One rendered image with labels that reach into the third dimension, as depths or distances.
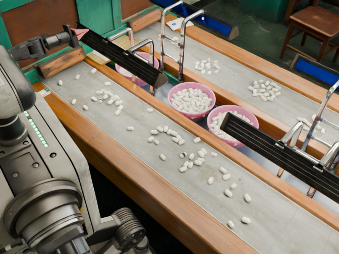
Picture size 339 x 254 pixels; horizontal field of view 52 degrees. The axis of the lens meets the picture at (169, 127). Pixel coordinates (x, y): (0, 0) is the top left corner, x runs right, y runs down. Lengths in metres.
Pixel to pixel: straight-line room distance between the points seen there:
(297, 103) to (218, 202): 0.83
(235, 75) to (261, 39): 1.87
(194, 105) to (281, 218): 0.77
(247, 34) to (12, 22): 2.73
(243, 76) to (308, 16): 1.56
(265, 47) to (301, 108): 1.90
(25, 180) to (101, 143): 0.98
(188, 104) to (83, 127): 0.58
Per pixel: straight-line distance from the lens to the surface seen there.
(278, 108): 2.04
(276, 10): 4.33
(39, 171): 0.79
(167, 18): 2.67
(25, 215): 0.76
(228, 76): 2.18
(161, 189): 1.55
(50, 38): 1.63
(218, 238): 1.46
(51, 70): 2.13
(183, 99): 1.98
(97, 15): 2.27
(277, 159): 1.33
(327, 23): 3.59
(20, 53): 1.59
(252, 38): 4.03
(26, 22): 2.02
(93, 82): 2.12
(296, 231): 1.58
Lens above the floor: 2.06
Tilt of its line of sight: 46 degrees down
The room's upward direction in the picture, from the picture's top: 2 degrees clockwise
